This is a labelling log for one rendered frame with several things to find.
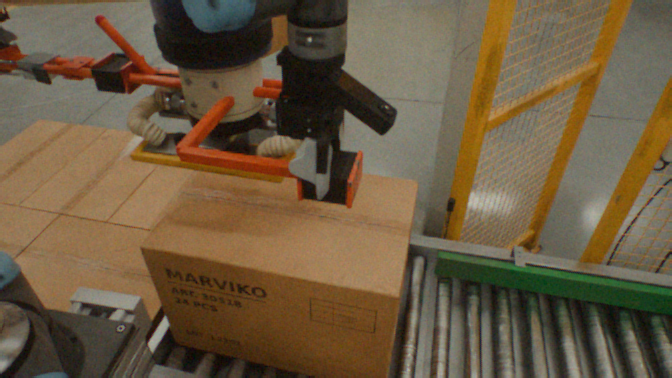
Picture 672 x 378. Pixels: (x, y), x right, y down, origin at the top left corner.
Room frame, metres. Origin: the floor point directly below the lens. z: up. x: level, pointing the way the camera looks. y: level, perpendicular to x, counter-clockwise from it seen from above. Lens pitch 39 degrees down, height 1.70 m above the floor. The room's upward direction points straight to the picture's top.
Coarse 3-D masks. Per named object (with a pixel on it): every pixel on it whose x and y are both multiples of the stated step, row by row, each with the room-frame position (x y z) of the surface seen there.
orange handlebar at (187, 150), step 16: (0, 64) 1.00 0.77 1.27; (16, 64) 0.99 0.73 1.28; (64, 64) 0.97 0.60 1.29; (80, 64) 0.97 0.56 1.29; (80, 80) 0.94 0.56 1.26; (144, 80) 0.91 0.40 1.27; (160, 80) 0.90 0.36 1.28; (176, 80) 0.89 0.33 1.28; (272, 80) 0.88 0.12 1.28; (256, 96) 0.84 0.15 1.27; (272, 96) 0.83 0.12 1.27; (208, 112) 0.75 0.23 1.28; (224, 112) 0.77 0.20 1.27; (208, 128) 0.71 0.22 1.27; (192, 144) 0.65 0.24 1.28; (192, 160) 0.61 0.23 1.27; (208, 160) 0.61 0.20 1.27; (224, 160) 0.60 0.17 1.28; (240, 160) 0.60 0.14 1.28; (256, 160) 0.59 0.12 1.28; (272, 160) 0.59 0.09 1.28; (288, 176) 0.57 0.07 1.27
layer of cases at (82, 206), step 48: (48, 144) 1.78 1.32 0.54; (96, 144) 1.78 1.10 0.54; (0, 192) 1.42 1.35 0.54; (48, 192) 1.42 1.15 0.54; (96, 192) 1.42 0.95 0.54; (144, 192) 1.42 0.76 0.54; (0, 240) 1.15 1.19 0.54; (48, 240) 1.15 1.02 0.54; (96, 240) 1.15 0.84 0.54; (48, 288) 0.93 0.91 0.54; (96, 288) 0.93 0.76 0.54; (144, 288) 0.94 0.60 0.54
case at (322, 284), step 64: (192, 192) 0.92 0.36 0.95; (256, 192) 0.92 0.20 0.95; (384, 192) 0.92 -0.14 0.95; (192, 256) 0.70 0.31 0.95; (256, 256) 0.70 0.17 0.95; (320, 256) 0.70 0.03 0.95; (384, 256) 0.70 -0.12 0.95; (192, 320) 0.71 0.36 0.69; (256, 320) 0.67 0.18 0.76; (320, 320) 0.63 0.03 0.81; (384, 320) 0.59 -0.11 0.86
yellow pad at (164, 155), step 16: (144, 144) 0.83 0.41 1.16; (160, 144) 0.82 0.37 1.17; (176, 144) 0.81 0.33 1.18; (240, 144) 0.78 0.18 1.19; (144, 160) 0.79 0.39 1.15; (160, 160) 0.78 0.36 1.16; (176, 160) 0.77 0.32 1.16; (288, 160) 0.77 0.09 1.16; (240, 176) 0.73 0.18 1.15; (256, 176) 0.72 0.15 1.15; (272, 176) 0.72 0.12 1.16
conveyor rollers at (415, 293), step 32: (416, 256) 1.07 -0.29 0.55; (416, 288) 0.93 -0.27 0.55; (448, 288) 0.93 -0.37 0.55; (480, 288) 0.94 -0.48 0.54; (416, 320) 0.81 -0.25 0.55; (448, 320) 0.82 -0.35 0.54; (480, 320) 0.82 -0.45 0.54; (416, 352) 0.72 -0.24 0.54; (448, 352) 0.71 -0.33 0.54; (480, 352) 0.71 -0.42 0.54; (512, 352) 0.71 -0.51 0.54; (544, 352) 0.71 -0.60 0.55; (576, 352) 0.71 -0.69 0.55; (608, 352) 0.70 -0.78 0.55; (640, 352) 0.70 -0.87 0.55
